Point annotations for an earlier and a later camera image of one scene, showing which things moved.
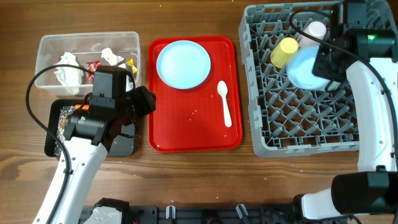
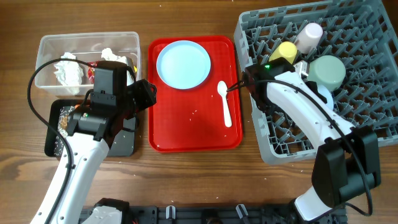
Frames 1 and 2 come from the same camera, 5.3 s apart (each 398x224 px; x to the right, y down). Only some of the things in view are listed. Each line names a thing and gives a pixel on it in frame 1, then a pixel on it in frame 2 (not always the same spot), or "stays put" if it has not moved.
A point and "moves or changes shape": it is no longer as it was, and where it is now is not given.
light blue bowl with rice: [300, 70] -> [326, 94]
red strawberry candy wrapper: [92, 66] stays put
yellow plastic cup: [282, 53] moves or changes shape
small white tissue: [113, 59] stays put
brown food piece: [63, 122] stays put
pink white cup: [315, 28] stays put
